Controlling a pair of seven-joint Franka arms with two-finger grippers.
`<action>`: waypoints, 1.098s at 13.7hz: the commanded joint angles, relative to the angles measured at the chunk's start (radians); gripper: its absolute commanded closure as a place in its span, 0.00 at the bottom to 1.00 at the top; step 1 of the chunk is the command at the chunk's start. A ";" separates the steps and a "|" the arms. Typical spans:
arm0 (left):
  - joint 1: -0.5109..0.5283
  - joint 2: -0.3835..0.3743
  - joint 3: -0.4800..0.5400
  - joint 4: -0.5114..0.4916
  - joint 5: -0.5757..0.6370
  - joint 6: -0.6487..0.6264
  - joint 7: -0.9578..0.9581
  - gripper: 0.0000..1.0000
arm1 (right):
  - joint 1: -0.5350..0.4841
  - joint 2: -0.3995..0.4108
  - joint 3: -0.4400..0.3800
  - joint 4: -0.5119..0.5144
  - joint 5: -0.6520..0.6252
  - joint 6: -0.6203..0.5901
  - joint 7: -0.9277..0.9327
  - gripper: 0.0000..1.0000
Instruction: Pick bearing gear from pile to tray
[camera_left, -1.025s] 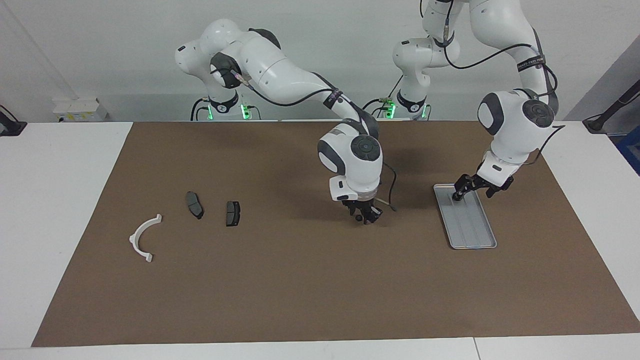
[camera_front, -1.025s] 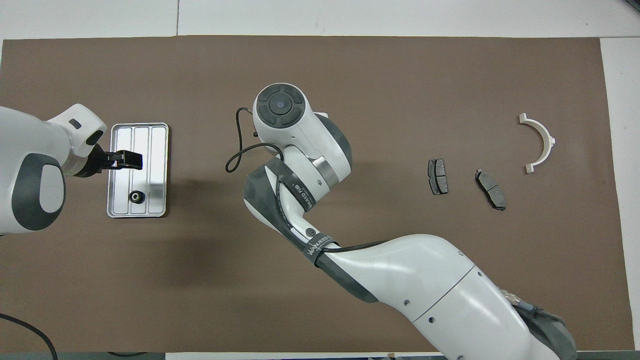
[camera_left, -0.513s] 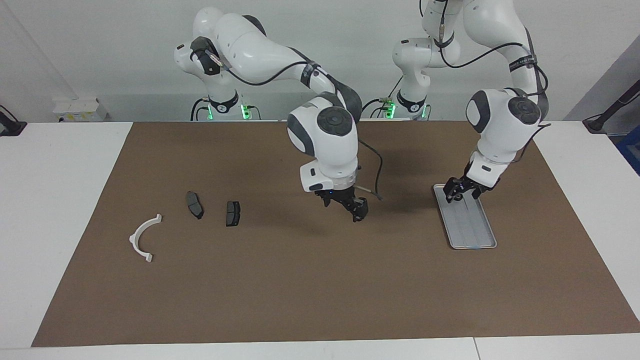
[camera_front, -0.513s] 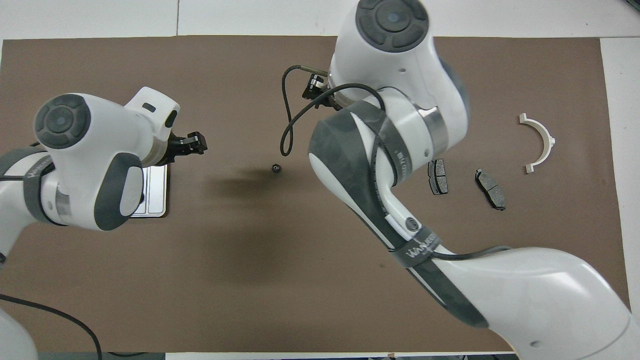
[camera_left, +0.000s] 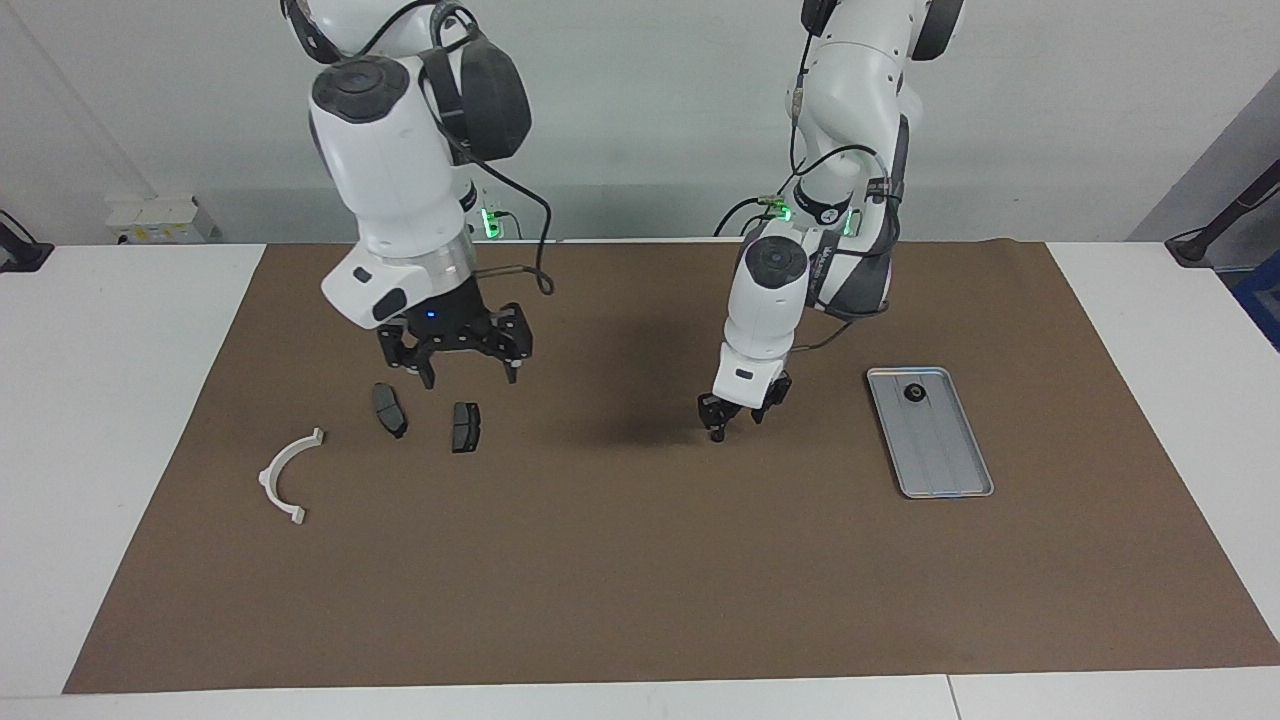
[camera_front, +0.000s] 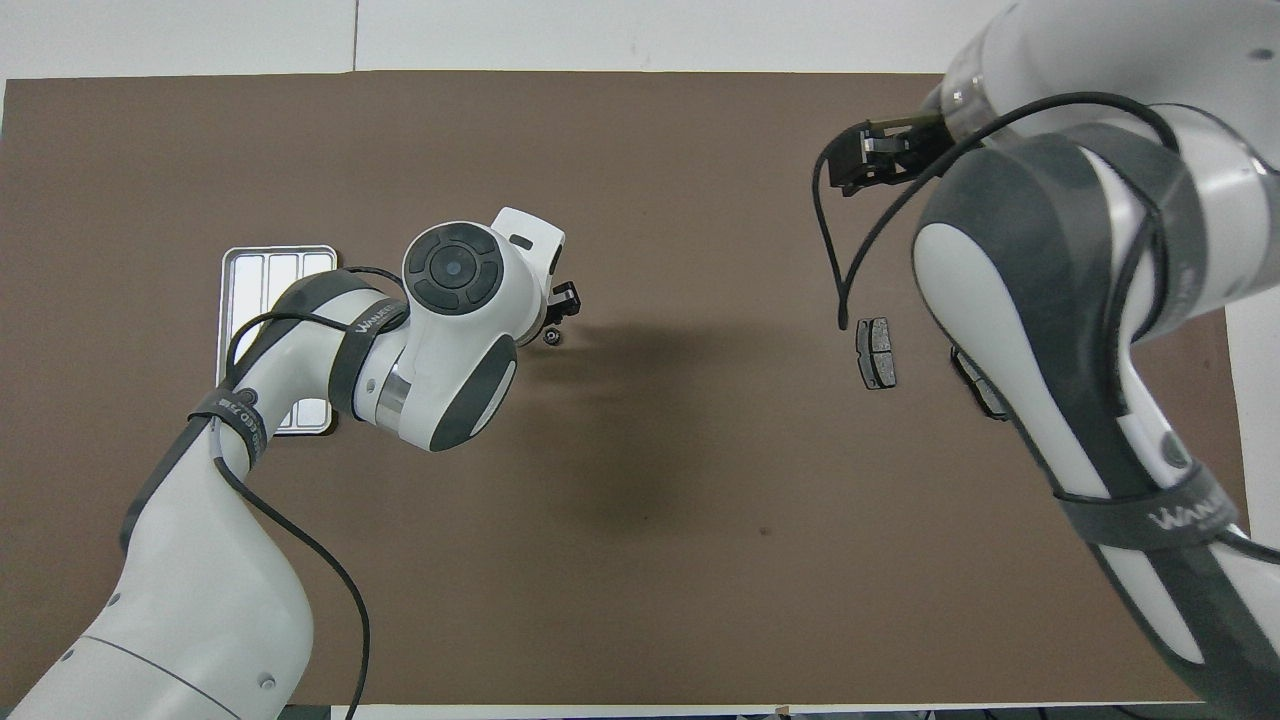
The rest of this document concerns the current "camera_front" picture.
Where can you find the long dark brake pad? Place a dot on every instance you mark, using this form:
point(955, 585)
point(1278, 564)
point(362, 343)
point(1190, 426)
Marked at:
point(965, 368)

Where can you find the silver metal tray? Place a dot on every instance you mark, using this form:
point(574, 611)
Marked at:
point(250, 275)

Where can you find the brown table mat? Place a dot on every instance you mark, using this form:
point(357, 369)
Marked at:
point(700, 600)

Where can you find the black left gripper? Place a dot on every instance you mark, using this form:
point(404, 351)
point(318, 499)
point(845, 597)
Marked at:
point(564, 301)

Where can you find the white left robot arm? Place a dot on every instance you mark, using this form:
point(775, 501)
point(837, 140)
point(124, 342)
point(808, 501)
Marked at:
point(180, 580)

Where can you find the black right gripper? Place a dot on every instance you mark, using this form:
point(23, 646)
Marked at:
point(920, 152)

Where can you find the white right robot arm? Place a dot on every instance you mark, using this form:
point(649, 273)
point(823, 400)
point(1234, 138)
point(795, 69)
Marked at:
point(1010, 300)

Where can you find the short dark brake pad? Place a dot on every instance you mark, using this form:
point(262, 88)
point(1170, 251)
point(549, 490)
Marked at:
point(877, 353)

